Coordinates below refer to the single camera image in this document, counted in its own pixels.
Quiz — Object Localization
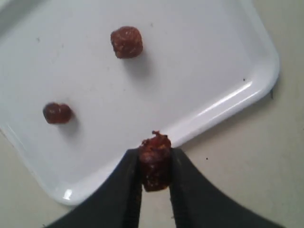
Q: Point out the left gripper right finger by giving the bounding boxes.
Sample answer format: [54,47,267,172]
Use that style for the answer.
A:
[170,149,280,228]

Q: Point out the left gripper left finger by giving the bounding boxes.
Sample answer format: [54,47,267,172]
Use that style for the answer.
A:
[48,149,142,228]

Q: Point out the white rectangular plastic tray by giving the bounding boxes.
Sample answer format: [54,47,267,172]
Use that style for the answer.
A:
[0,0,280,205]

